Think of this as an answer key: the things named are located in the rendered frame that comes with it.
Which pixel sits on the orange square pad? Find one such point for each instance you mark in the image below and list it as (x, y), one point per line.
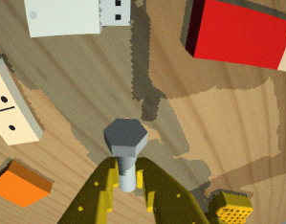
(21, 186)

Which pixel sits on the white usb stick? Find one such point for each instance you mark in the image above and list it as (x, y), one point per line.
(59, 17)

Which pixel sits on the white domino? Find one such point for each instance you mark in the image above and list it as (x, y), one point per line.
(17, 124)

